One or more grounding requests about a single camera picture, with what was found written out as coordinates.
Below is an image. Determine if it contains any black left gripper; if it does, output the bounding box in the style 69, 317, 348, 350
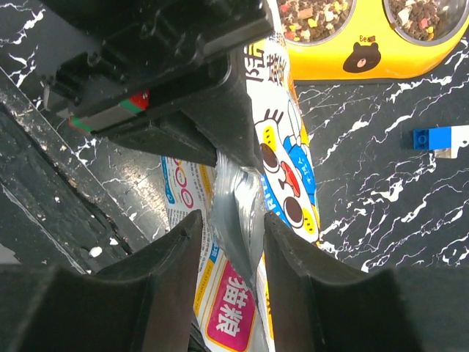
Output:
36, 1, 273, 172

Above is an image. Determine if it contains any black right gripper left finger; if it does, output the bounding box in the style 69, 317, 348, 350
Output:
1, 210, 203, 351

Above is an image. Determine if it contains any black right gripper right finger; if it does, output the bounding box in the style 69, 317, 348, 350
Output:
264, 213, 468, 351

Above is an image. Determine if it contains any pink white pet food bag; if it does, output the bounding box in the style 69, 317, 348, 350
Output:
160, 0, 322, 352

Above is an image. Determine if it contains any yellow double pet bowl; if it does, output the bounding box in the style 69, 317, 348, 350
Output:
276, 1, 468, 82

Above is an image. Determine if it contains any blue toy brick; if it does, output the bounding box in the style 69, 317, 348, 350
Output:
413, 125, 468, 159

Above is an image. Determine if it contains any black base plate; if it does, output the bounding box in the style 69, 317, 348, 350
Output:
1, 74, 169, 274

